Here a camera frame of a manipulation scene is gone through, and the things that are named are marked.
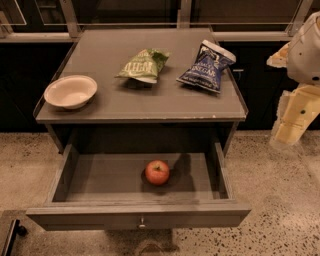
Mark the open grey top drawer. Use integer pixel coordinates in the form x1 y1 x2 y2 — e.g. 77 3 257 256
26 143 251 230

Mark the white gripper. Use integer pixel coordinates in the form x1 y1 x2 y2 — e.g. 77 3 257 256
266 12 320 149

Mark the metal railing frame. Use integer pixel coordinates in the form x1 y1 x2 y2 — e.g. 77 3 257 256
0 0 320 42

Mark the red apple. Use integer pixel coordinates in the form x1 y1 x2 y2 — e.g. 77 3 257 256
145 160 170 185

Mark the silver drawer knob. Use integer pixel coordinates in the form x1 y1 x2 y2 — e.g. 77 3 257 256
137 217 147 229

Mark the grey cabinet counter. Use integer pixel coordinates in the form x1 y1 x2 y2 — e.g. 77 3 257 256
34 28 248 153

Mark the black caster wheel base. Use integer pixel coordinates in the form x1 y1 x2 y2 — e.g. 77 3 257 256
1 219 27 256

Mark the green chip bag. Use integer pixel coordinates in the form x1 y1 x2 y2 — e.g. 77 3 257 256
116 48 170 84

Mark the white paper bowl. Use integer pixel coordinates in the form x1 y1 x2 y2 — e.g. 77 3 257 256
44 75 97 109

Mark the blue chip bag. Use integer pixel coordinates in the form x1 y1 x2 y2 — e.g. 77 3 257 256
177 40 236 93

